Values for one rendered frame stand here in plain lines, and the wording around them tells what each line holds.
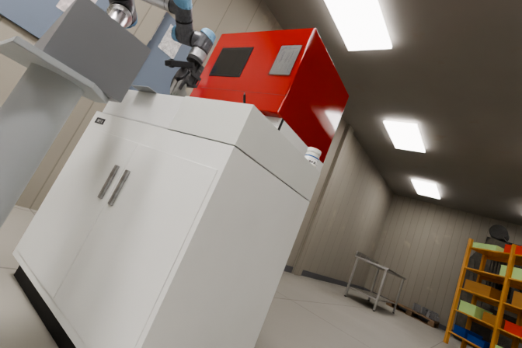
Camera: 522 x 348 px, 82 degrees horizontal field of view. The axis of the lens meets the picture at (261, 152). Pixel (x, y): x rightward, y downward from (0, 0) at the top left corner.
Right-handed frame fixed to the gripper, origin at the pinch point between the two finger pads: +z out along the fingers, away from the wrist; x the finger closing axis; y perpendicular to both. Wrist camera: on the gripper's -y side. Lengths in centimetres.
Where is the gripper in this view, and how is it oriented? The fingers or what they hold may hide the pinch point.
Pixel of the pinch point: (171, 95)
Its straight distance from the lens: 136.0
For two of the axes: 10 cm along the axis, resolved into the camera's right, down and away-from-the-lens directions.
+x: -7.8, -1.9, 6.0
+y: 4.9, 4.1, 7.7
